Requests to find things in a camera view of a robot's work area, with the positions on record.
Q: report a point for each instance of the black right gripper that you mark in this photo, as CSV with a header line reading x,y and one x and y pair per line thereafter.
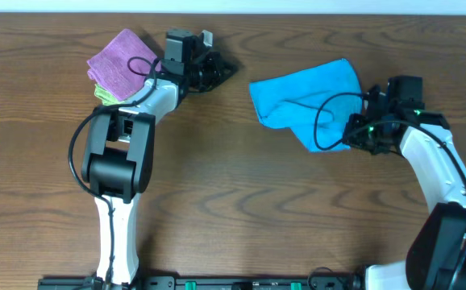
x,y
355,140

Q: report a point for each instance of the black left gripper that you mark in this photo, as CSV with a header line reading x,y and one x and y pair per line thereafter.
x,y
210,69

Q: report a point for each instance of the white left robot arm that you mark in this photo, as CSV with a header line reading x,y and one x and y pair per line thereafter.
x,y
118,159

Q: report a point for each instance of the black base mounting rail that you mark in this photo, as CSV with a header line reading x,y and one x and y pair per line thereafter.
x,y
321,278

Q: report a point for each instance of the green folded cloth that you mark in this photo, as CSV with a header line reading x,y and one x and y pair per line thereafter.
x,y
107,98

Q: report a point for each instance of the blue microfiber cloth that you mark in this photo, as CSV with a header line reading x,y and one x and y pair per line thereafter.
x,y
315,103

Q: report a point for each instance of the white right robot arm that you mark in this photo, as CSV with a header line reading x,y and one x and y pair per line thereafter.
x,y
437,257

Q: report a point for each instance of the purple folded cloth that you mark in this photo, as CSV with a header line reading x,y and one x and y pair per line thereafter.
x,y
120,66

